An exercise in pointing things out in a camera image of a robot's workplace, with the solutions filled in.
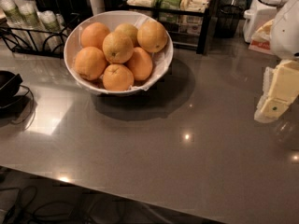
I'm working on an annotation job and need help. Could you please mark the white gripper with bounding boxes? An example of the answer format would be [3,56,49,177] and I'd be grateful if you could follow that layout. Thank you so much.
[251,0,299,123]

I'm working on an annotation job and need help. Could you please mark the white bowl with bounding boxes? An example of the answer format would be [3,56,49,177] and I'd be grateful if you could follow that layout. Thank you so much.
[63,10,175,97]

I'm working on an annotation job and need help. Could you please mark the white card red logo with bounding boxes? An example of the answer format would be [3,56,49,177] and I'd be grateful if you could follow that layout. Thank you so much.
[249,40,272,55]

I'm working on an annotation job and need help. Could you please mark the white appliance with bowls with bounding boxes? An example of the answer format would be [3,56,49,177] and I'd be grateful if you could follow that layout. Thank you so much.
[243,0,288,43]

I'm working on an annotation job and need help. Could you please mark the black mesh basket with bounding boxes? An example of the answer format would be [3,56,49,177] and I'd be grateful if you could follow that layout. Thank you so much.
[214,5,243,38]

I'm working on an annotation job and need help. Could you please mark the black condiment shelf rack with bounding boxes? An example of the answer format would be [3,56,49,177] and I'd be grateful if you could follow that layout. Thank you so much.
[121,0,214,54]

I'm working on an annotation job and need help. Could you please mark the yellowish orange back centre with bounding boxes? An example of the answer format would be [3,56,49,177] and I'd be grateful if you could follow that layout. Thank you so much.
[115,23,138,47]

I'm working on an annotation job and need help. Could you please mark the white paper cup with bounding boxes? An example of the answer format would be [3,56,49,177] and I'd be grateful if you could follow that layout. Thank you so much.
[90,0,105,15]

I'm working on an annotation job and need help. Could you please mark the black device at left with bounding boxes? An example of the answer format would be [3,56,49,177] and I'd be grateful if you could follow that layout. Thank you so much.
[0,70,33,110]

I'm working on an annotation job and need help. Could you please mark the black wire cup rack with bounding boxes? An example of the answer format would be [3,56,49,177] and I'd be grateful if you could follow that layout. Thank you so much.
[0,13,79,58]

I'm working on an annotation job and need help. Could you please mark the black cables under table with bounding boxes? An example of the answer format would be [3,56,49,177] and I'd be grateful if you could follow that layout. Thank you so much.
[0,184,132,224]

